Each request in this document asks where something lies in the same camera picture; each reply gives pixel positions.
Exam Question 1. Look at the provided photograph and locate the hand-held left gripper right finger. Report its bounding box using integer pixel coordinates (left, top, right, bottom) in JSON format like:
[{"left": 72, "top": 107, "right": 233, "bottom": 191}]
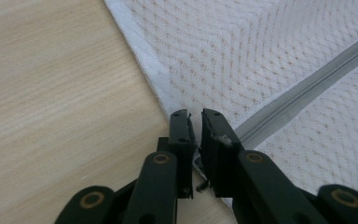
[{"left": 200, "top": 107, "right": 245, "bottom": 199}]

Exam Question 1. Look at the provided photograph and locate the white mesh laundry bag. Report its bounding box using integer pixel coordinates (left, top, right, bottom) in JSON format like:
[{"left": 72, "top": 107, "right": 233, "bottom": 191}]
[{"left": 103, "top": 0, "right": 358, "bottom": 207}]

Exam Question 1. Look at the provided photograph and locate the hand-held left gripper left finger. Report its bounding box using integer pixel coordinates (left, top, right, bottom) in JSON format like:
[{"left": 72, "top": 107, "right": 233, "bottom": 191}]
[{"left": 157, "top": 108, "right": 197, "bottom": 200}]

